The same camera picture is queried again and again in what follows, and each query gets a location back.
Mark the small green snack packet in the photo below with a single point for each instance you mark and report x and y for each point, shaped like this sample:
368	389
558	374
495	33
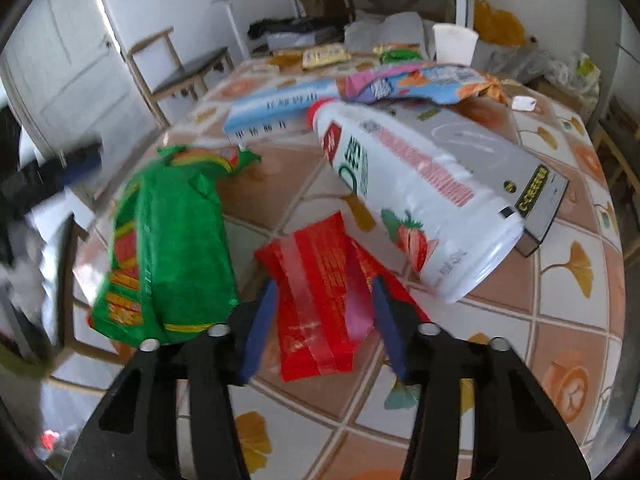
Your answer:
397	52

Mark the white strawberry yogurt bottle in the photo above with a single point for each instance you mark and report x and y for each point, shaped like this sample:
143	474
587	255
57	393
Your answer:
425	195

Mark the black cloth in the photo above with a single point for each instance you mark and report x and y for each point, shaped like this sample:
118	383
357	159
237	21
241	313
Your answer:
280	27

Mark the yellow snack packet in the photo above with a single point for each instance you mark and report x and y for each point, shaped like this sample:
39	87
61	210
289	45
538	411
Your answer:
325	56

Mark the orange snack packet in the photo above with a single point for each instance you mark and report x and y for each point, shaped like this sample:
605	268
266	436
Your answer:
492	91

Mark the clear plastic bag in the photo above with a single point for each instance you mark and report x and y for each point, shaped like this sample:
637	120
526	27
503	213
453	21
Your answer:
530	65

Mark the white paper cup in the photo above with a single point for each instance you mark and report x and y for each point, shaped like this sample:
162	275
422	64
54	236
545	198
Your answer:
452	45

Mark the brown cardboard box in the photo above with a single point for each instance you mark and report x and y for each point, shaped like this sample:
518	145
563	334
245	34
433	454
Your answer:
322	4

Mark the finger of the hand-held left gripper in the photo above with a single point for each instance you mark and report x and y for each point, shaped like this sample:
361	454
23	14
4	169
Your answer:
80	165

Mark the yellow plastic bag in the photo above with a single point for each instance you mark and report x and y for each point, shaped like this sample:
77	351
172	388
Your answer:
497	25

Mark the grey flat box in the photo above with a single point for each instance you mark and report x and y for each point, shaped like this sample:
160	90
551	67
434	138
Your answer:
500	140

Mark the small white box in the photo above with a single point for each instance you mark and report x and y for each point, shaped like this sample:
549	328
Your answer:
524	103

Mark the red snack packet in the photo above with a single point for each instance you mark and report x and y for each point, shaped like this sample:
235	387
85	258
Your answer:
320	285

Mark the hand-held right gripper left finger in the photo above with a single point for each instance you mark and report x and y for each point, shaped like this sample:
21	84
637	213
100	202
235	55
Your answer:
260	330

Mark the purple blue snack bag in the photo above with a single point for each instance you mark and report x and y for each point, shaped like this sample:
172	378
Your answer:
400	82

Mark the green white shopping bag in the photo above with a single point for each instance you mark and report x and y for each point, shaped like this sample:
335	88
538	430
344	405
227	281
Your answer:
587	72

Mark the white door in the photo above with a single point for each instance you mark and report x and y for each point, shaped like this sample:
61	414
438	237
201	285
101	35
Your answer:
65	75

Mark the blue white box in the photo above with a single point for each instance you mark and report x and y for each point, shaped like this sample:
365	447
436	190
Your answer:
280	110

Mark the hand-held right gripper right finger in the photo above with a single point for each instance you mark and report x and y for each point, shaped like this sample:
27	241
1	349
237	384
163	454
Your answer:
390	330

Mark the green snack bag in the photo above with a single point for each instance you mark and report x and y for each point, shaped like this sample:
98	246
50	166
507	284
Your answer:
170	240

